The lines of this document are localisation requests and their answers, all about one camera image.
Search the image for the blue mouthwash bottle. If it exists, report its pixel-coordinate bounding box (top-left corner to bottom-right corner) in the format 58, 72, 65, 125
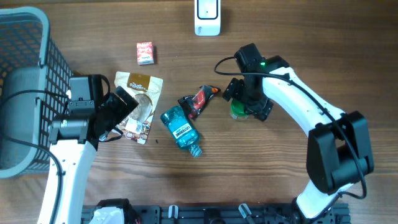
160, 106, 202, 157

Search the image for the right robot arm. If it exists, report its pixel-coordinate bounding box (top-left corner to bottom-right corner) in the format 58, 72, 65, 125
223, 43, 374, 223

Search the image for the white barcode scanner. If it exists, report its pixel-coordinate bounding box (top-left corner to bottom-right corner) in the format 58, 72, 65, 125
194, 0, 221, 36

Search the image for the brown white snack pouch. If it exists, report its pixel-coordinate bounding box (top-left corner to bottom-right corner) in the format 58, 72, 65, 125
114, 72, 163, 144

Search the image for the green lid jar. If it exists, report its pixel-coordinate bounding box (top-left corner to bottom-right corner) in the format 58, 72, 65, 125
229, 99, 249, 120

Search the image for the grey plastic mesh basket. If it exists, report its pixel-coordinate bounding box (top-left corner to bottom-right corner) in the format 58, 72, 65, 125
1, 6, 73, 179

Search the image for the black red snack packet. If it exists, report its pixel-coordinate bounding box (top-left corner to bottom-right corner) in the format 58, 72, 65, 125
178, 85, 221, 119

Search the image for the small red white carton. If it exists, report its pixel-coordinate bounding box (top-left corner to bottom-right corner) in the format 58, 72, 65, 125
136, 42, 154, 65

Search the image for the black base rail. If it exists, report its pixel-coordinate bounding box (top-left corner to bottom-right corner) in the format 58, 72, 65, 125
81, 198, 351, 224

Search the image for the left black cable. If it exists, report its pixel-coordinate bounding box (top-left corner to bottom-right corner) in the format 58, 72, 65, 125
0, 89, 70, 224

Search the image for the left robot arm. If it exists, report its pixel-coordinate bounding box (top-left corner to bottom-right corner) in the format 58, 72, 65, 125
38, 75, 138, 223

